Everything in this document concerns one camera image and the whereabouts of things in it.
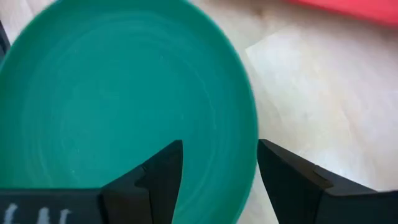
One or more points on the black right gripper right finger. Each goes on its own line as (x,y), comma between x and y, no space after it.
(289,183)

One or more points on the green round plate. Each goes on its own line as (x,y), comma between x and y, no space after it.
(109,99)

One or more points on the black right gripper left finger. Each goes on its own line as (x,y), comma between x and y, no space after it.
(155,186)

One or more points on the red plastic tray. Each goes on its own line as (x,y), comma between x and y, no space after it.
(357,9)

